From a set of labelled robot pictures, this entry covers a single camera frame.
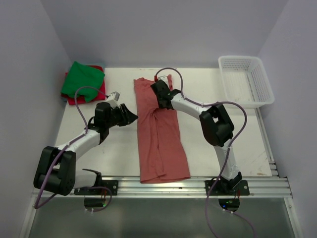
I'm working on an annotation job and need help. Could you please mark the green folded t shirt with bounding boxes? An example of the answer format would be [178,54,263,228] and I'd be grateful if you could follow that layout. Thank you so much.
[61,61,105,103]

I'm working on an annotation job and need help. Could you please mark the white plastic basket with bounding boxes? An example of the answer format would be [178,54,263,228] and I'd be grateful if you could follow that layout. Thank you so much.
[218,56,275,108]

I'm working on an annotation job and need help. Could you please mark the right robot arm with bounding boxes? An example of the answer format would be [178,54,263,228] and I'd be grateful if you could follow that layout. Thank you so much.
[151,79,250,196]

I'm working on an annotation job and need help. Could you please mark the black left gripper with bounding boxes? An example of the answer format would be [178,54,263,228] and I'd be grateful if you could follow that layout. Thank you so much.
[106,103,137,128]

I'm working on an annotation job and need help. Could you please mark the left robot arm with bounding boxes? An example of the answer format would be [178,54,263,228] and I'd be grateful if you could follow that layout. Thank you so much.
[33,102,138,196]

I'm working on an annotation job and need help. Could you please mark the salmon pink t shirt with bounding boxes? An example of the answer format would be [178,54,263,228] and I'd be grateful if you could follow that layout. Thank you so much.
[134,78,191,183]

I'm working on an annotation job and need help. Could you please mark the aluminium mounting rail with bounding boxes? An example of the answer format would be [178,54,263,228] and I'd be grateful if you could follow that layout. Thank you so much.
[32,175,290,198]

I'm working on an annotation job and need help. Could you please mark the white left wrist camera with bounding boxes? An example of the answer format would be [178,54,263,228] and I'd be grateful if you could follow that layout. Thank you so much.
[106,91,120,108]

